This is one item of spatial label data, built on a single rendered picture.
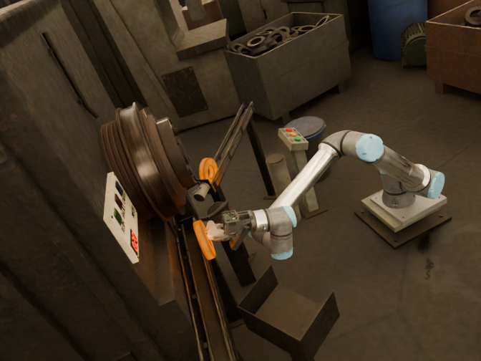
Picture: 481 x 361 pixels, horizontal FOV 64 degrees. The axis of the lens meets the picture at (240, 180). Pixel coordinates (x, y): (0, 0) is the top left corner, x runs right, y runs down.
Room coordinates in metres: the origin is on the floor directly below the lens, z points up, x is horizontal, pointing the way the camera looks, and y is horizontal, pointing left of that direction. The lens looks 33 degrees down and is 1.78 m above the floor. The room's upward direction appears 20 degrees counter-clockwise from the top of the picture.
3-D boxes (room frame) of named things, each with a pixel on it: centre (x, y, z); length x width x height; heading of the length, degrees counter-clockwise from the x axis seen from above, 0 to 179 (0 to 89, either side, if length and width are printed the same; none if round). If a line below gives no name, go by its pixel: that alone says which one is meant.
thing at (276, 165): (2.03, -0.25, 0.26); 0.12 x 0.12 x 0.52
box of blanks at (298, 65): (3.88, -0.85, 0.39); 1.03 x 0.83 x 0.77; 108
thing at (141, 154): (1.36, 0.29, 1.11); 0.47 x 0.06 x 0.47; 3
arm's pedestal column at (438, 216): (1.71, -0.85, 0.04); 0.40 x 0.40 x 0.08; 9
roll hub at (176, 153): (1.36, 0.19, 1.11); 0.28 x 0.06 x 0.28; 3
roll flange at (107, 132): (1.35, 0.37, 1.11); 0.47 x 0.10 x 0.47; 3
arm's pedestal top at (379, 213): (1.71, -0.85, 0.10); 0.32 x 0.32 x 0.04; 9
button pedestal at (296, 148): (2.08, -0.40, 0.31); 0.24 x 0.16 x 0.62; 3
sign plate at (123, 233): (1.01, 0.38, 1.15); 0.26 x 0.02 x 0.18; 3
